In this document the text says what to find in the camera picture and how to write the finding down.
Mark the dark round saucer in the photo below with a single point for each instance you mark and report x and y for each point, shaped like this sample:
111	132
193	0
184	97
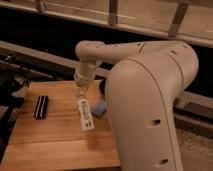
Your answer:
102	87

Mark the wooden table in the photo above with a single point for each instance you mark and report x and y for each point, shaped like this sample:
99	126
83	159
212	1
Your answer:
57	142

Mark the metal railing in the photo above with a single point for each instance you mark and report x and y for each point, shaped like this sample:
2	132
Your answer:
188	20

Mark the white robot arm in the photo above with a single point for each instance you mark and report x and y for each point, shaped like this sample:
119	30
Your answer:
140	92

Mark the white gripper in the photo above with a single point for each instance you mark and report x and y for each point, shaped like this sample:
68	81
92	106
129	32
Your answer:
84	75

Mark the white labelled plastic bottle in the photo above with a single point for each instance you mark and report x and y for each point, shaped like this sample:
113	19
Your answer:
86	119

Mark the blue sponge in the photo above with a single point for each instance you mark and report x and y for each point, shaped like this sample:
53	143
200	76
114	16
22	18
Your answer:
99	108

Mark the black striped case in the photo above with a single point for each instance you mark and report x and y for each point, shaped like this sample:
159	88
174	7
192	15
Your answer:
41	107

